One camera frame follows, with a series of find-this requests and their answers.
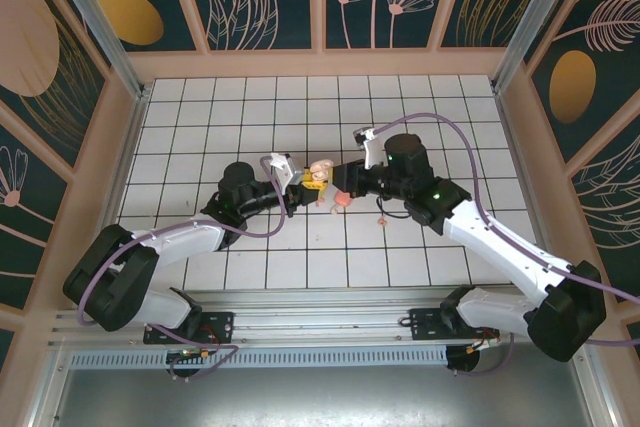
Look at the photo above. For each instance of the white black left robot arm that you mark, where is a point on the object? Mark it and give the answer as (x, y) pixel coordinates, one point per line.
(185, 242)

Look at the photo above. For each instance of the aluminium corner post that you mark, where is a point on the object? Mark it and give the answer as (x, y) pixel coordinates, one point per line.
(97, 22)
(532, 22)

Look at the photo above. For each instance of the small pink doll toy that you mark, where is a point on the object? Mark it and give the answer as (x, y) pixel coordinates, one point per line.
(320, 169)

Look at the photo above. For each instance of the grey metal sheet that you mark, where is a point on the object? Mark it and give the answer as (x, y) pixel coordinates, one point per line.
(320, 397)

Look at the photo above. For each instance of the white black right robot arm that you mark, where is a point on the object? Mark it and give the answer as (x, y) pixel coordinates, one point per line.
(500, 242)

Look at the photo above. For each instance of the aluminium side rail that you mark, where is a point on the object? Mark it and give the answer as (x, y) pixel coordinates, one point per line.
(122, 172)
(517, 172)

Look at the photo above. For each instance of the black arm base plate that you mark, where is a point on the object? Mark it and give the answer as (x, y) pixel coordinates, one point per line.
(425, 322)
(220, 324)

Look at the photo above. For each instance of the aluminium mounting rail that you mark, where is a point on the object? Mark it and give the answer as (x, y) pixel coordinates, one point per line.
(320, 317)

